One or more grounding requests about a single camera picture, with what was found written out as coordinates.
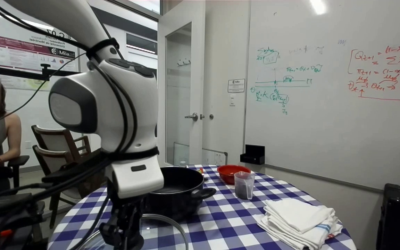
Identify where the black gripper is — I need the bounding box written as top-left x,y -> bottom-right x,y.
106,192 -> 146,250

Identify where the black cooking pot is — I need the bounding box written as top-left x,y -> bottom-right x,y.
146,166 -> 219,223

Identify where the wooden chair black seat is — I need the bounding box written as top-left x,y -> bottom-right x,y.
30,124 -> 94,162
31,144 -> 101,230

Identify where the blue white checkered tablecloth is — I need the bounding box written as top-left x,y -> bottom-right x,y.
46,164 -> 359,250

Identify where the red bowl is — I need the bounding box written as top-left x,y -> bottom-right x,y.
217,164 -> 253,187

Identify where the clear measuring cup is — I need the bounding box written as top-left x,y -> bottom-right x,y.
233,170 -> 258,202

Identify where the white door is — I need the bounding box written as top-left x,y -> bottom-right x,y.
203,0 -> 251,167
163,24 -> 196,167

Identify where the folded white kitchen towel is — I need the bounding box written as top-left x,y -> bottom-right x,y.
256,198 -> 345,250

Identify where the small white door sign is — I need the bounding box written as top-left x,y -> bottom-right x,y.
227,78 -> 248,95

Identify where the black boom rod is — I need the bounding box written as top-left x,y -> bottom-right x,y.
0,62 -> 80,84

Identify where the black cable bundle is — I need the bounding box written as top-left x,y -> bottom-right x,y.
0,152 -> 114,220

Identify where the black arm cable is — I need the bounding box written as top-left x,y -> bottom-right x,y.
0,0 -> 139,156

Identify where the small black wall box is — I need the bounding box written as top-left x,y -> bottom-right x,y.
239,144 -> 267,167

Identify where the wall poster maroon banner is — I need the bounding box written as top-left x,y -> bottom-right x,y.
0,30 -> 83,76

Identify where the wall whiteboard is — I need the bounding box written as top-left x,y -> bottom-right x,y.
245,0 -> 400,192

